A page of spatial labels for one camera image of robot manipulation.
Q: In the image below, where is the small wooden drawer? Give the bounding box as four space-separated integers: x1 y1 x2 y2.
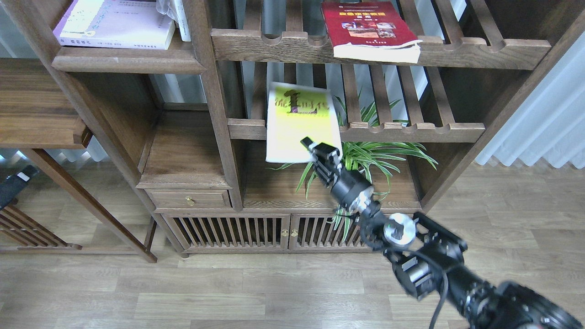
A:
145 189 231 209

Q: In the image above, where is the yellow green paperback book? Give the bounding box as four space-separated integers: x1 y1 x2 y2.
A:
266 82 342 163

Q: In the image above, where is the white object on upper shelf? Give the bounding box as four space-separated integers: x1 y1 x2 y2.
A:
155 0 191 42

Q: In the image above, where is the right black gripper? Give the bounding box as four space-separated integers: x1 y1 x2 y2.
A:
301 137 375 213

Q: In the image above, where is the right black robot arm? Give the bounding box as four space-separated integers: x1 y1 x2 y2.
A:
301 137 583 329

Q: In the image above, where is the right slatted cabinet door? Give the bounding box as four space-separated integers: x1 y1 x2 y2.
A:
288 214 371 253

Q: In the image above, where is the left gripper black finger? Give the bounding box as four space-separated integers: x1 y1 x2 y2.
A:
0 165 39 210

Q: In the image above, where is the red paperback book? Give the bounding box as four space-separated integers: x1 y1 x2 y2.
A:
321 1 421 64

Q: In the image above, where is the white lavender paperback book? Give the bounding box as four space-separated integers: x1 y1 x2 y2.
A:
53 0 176 50

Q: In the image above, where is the dark wooden bookshelf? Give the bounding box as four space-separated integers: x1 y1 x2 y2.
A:
1 0 584 254

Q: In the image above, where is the white curtain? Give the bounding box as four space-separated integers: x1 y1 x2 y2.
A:
475 35 585 169

